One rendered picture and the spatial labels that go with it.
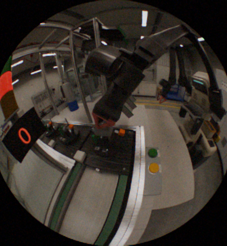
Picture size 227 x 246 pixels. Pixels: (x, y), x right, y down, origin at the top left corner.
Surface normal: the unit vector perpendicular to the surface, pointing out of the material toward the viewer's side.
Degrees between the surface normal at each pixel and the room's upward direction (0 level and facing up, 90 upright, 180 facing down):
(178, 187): 0
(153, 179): 0
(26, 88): 90
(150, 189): 0
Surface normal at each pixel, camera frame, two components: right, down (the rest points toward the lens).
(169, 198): -0.11, -0.79
